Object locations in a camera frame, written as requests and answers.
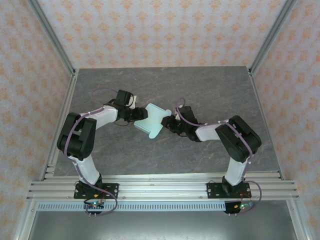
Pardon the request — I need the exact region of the light teal cloth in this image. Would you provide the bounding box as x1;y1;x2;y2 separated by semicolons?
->
133;103;173;140

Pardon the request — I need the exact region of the wide aluminium mounting beam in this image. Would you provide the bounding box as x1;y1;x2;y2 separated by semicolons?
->
26;180;300;202

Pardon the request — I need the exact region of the right controller board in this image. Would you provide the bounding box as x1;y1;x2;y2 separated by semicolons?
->
223;201;256;216

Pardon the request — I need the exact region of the controller board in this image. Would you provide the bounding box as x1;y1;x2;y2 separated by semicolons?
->
223;201;256;216
83;199;105;216

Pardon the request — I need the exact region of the left controller board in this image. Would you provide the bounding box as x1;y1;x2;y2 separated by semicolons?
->
83;199;105;216

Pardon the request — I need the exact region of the grey metal panel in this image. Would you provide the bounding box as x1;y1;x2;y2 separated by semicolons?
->
26;211;300;240

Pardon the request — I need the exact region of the aluminium table edge rail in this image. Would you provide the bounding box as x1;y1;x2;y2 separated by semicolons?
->
44;171;285;181

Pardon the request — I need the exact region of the aluminium side rail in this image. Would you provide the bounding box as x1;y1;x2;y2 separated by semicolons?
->
39;69;80;181
248;66;286;181

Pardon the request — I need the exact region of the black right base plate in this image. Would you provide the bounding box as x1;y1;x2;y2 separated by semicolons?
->
206;182;251;200

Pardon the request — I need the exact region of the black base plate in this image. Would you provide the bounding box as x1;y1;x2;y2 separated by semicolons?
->
206;182;251;200
73;182;120;200

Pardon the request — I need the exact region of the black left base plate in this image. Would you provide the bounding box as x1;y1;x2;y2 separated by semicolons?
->
73;182;120;200

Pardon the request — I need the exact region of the slotted grey cable duct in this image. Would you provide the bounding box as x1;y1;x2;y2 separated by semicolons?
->
36;202;227;213

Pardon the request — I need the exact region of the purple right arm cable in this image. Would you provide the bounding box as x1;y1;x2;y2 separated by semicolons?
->
174;97;263;216

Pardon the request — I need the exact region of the aluminium frame post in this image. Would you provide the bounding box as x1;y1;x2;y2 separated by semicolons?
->
26;0;77;76
249;0;299;76

